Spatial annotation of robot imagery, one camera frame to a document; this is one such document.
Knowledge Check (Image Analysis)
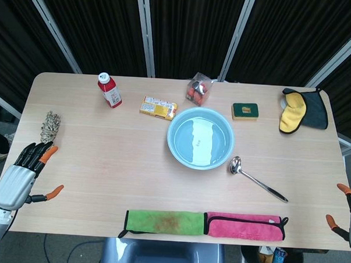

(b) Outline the black trash bin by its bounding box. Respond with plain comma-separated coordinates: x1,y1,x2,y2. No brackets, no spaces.
239,244,305,263

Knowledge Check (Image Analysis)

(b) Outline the light blue bowl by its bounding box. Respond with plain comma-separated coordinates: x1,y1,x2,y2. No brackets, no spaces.
165,105,237,172

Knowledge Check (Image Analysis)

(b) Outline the clear box with orange items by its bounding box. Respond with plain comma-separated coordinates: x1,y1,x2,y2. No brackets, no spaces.
185,71,216,108

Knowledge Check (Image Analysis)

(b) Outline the grey screen frame post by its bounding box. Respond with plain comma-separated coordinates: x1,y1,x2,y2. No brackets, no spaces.
20,0,85,74
217,0,257,83
304,26,351,90
133,0,159,78

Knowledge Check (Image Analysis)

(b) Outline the black floor cable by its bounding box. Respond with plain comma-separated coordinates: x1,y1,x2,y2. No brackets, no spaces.
42,233,102,263

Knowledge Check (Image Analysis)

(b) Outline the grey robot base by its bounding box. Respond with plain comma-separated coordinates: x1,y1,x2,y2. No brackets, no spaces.
100,237,226,263

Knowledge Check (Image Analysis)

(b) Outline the pink towel black trim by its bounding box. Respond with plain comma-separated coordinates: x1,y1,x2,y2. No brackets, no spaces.
203,211,289,241

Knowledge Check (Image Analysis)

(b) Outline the yellow and dark cloth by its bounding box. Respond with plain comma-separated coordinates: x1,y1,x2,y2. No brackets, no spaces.
281,86,331,130

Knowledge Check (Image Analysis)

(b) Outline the metal ladle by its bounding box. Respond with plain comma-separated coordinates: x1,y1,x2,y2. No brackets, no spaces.
226,155,291,204

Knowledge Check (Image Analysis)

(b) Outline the red juice bottle white cap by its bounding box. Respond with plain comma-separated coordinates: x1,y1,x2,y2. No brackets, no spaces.
96,72,124,109

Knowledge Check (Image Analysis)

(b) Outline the yellow snack box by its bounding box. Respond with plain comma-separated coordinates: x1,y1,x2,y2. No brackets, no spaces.
139,95,179,121

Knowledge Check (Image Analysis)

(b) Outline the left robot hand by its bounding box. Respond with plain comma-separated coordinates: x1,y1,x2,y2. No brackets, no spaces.
0,139,67,214

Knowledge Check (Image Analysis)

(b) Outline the green and yellow sponge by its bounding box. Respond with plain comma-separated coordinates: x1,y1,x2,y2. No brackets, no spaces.
230,102,260,123

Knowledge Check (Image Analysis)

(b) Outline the green towel black trim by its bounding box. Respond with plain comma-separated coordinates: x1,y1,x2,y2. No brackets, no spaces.
117,208,207,242

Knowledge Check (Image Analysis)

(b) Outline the blue drink can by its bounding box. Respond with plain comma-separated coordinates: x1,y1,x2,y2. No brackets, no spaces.
271,246,288,263

